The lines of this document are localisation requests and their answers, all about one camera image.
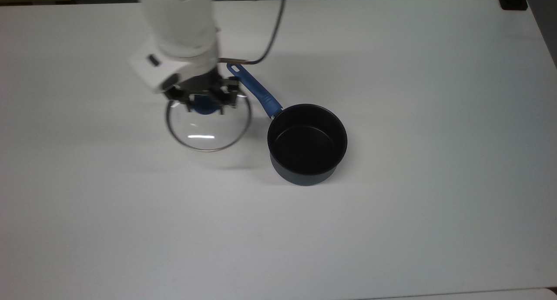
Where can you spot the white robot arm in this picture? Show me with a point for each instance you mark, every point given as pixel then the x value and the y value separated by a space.
pixel 180 17

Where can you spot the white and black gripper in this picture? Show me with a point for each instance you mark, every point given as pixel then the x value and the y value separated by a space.
pixel 174 69

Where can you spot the glass lid with blue knob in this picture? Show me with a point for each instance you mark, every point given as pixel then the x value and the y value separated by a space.
pixel 209 137

